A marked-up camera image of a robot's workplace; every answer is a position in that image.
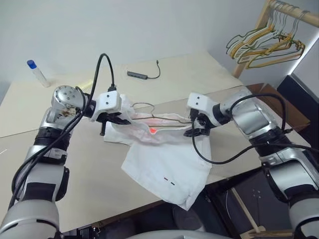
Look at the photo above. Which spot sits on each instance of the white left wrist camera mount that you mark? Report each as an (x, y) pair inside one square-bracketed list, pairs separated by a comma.
[(108, 100)]

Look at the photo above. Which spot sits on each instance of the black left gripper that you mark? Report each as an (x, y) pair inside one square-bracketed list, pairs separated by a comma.
[(109, 118)]

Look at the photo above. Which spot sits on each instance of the bunch of hangers on rack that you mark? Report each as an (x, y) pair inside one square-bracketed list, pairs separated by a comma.
[(270, 35)]

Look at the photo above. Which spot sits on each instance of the black box-shaped furniture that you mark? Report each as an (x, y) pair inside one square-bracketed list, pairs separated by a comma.
[(299, 97)]

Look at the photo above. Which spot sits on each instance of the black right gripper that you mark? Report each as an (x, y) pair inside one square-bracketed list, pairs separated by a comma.
[(203, 123)]

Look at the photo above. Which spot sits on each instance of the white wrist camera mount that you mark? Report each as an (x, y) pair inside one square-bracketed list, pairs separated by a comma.
[(199, 100), (108, 100)]

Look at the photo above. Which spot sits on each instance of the dark rounded grey shape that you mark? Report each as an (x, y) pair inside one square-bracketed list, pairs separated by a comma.
[(187, 219)]

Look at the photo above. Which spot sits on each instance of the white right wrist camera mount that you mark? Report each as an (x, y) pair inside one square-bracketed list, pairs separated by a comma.
[(199, 100)]

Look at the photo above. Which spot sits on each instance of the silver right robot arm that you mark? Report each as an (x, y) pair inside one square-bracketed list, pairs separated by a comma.
[(256, 119)]

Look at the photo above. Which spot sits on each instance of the white bottle with blue cap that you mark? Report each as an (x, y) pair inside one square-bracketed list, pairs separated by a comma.
[(38, 73)]

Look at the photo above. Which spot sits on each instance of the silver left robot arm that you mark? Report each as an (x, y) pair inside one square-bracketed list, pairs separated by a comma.
[(42, 181)]

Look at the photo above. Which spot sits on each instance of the black USB hub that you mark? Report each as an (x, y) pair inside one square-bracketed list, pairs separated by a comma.
[(136, 74)]

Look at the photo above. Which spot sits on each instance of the white shirt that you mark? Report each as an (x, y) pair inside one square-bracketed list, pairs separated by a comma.
[(162, 164)]

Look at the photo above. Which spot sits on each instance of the silver robot torso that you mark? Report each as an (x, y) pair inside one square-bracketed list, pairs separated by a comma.
[(172, 235)]

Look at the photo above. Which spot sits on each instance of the wooden clothes rack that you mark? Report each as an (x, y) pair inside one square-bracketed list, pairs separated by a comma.
[(263, 15)]

